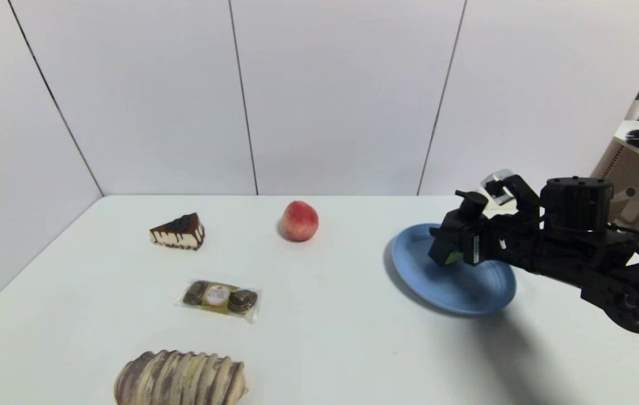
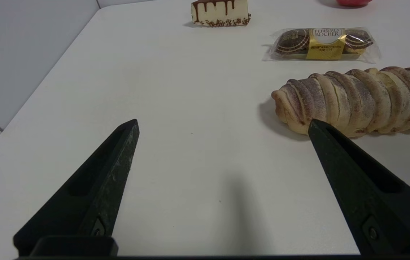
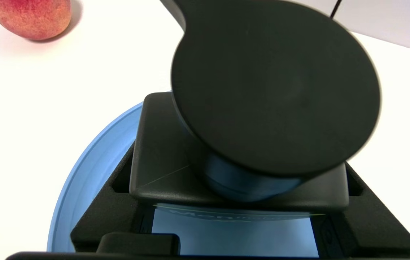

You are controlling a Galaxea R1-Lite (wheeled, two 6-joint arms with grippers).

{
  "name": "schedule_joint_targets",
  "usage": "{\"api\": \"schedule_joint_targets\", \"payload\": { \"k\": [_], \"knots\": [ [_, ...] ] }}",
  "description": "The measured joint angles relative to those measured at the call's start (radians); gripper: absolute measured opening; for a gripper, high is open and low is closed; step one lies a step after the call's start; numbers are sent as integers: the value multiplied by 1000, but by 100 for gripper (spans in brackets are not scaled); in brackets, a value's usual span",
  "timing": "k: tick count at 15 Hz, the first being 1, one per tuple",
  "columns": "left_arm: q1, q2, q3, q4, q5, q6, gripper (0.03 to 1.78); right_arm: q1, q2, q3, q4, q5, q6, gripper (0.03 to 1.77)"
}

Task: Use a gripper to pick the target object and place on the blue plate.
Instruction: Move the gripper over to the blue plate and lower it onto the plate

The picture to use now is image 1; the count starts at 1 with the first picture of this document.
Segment red peach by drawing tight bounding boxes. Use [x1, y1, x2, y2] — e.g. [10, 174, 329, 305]
[282, 201, 320, 243]

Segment chocolate candy pack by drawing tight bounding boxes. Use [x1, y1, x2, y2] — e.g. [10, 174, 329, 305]
[176, 279, 262, 323]

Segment striped bread loaf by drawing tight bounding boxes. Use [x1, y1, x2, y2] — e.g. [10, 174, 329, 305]
[114, 350, 249, 405]

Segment blue plastic plate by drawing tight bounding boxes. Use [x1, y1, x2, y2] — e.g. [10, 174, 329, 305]
[391, 223, 517, 316]

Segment chocolate cake slice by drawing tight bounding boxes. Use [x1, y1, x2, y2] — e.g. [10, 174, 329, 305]
[150, 213, 206, 251]

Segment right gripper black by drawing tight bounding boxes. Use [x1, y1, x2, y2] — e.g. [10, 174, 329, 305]
[427, 190, 509, 267]

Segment beige perforated panel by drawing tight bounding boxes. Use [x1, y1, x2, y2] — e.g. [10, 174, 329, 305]
[591, 139, 639, 197]

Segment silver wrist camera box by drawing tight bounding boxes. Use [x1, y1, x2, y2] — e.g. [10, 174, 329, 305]
[481, 170, 517, 204]

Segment black pump bottle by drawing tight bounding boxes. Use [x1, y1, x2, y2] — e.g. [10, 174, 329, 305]
[428, 191, 490, 267]

